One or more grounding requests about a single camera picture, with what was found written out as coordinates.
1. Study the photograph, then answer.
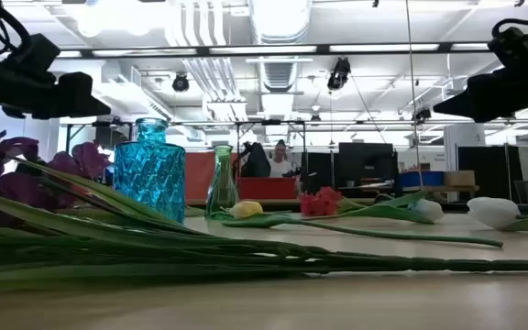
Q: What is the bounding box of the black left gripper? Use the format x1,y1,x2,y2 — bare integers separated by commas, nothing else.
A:
0,58,112,120

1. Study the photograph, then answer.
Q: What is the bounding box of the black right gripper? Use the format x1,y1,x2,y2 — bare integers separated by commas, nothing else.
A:
433,67,528,123

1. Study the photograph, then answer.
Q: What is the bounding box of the red artificial flower bunch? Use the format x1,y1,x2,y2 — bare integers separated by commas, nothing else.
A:
38,181,89,204
298,186,352,218

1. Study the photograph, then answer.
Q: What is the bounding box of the white artificial tulip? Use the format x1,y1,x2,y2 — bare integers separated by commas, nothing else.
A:
467,195,528,233
336,191,446,226

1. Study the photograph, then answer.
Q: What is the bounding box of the purple artificial flower bunch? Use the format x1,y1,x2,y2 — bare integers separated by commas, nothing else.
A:
0,130,528,294

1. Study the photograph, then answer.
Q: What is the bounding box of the yellow artificial tulip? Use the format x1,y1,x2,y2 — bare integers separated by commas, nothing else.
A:
221,200,504,249

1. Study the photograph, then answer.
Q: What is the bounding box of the blue textured glass vase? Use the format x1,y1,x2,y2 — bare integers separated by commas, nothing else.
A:
113,117,187,225

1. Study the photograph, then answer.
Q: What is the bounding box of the green glass vase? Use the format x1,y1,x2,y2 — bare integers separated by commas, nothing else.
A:
204,144,241,220

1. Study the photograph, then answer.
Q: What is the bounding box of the white pillar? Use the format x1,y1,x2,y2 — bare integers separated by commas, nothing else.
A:
444,123,487,160

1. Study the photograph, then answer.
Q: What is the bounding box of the thin hanging pole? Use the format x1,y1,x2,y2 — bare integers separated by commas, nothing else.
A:
403,0,425,190

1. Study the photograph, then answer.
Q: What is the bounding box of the brown cardboard box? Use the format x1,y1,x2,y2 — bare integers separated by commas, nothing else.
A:
445,170,476,187

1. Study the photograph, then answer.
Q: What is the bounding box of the black partition panel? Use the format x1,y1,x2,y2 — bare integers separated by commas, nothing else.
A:
457,145,524,204

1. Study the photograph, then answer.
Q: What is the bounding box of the blue plastic bin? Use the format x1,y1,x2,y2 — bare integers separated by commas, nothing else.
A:
400,170,445,188

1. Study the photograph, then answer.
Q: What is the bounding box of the wooden shelf board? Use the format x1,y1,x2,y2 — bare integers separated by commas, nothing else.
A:
401,184,480,193

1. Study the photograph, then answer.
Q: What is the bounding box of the large black monitor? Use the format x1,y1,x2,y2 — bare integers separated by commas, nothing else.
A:
336,141,401,193

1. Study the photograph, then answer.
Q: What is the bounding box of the orange partition panel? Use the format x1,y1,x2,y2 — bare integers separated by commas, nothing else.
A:
185,151,242,202

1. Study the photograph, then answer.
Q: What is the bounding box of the black overhead crossbar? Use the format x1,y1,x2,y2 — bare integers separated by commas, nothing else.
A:
57,42,528,59

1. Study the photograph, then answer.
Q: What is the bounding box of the small black monitor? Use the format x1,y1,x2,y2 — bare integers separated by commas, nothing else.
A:
302,151,338,193

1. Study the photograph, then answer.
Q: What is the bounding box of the black bulky background object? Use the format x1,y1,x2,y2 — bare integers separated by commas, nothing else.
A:
240,140,272,179

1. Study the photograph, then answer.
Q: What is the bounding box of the person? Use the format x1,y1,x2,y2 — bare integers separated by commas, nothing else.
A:
267,139,298,179

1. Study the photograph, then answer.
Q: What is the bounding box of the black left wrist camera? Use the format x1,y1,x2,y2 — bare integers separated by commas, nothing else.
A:
14,32,61,72

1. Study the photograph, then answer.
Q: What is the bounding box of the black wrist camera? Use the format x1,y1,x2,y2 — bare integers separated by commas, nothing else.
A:
14,32,61,72
487,26,528,70

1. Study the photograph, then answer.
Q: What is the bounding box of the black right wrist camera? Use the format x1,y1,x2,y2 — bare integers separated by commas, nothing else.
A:
487,26,528,70

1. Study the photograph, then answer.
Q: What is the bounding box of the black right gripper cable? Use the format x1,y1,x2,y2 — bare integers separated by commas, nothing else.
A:
491,13,528,40

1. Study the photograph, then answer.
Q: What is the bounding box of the black background rig frame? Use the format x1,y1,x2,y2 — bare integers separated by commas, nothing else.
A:
64,117,528,155

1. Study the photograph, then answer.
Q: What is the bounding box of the white ventilation duct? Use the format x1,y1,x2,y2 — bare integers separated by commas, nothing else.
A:
249,0,314,93

